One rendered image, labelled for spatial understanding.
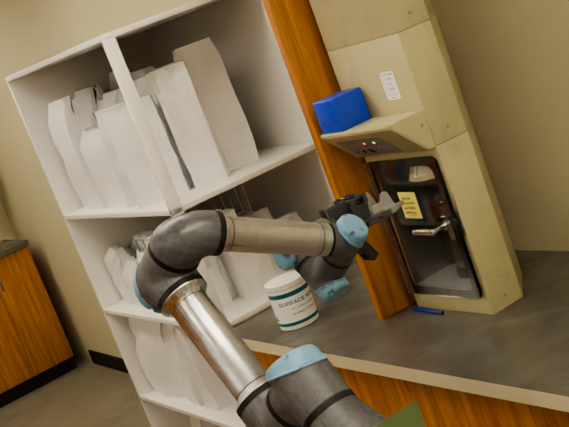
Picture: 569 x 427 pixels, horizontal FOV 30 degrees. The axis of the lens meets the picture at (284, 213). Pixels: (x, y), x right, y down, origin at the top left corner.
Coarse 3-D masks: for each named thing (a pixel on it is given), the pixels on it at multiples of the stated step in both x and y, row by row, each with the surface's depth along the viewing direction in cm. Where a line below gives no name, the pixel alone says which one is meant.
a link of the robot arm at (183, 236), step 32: (160, 224) 224; (192, 224) 219; (224, 224) 221; (256, 224) 226; (288, 224) 230; (320, 224) 235; (352, 224) 236; (160, 256) 220; (192, 256) 219; (352, 256) 238
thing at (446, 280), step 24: (384, 168) 287; (408, 168) 278; (432, 168) 269; (432, 192) 274; (432, 216) 278; (408, 240) 292; (432, 240) 282; (456, 240) 273; (408, 264) 297; (432, 264) 287; (456, 264) 278; (432, 288) 292; (456, 288) 282
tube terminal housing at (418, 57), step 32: (416, 32) 264; (352, 64) 282; (384, 64) 271; (416, 64) 264; (448, 64) 277; (384, 96) 276; (416, 96) 266; (448, 96) 269; (448, 128) 269; (448, 160) 269; (480, 160) 282; (480, 192) 274; (480, 224) 274; (480, 256) 274; (512, 256) 288; (512, 288) 279
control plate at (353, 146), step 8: (344, 144) 285; (352, 144) 282; (360, 144) 280; (368, 144) 278; (376, 144) 275; (384, 144) 273; (360, 152) 287; (368, 152) 285; (376, 152) 283; (384, 152) 280
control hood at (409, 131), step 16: (416, 112) 265; (352, 128) 278; (368, 128) 268; (384, 128) 262; (400, 128) 261; (416, 128) 264; (336, 144) 287; (400, 144) 269; (416, 144) 265; (432, 144) 266
